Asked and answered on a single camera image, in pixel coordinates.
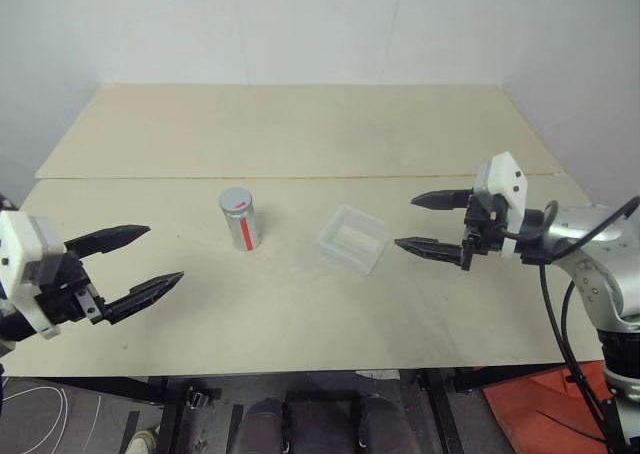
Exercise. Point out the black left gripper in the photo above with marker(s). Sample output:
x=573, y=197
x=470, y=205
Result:
x=65, y=296

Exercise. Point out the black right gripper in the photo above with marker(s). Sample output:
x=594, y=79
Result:
x=481, y=231

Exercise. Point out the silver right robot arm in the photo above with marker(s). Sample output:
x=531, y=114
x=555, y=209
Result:
x=607, y=274

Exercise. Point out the clear plastic container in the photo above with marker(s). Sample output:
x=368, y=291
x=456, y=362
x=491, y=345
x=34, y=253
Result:
x=352, y=239

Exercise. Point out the silver can red label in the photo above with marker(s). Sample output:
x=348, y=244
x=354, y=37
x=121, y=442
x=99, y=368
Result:
x=246, y=231

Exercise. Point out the grey plastic container lid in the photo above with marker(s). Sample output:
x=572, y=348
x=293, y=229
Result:
x=234, y=199

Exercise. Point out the metal caster wheel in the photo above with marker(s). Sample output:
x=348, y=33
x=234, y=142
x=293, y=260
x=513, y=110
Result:
x=202, y=398

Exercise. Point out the white sneaker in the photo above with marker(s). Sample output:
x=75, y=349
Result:
x=142, y=441

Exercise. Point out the dark rounded shape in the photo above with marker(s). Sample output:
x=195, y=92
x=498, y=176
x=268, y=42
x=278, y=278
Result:
x=379, y=424
x=261, y=426

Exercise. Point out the orange cloth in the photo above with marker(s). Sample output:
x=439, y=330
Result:
x=530, y=414

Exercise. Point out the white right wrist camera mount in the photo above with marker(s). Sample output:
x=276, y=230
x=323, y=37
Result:
x=507, y=179

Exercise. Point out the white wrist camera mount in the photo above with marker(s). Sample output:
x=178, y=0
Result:
x=507, y=179
x=17, y=259

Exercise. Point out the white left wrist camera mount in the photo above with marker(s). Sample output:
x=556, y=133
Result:
x=17, y=259

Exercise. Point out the black table frame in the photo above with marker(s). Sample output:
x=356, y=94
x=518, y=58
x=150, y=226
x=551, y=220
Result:
x=150, y=390

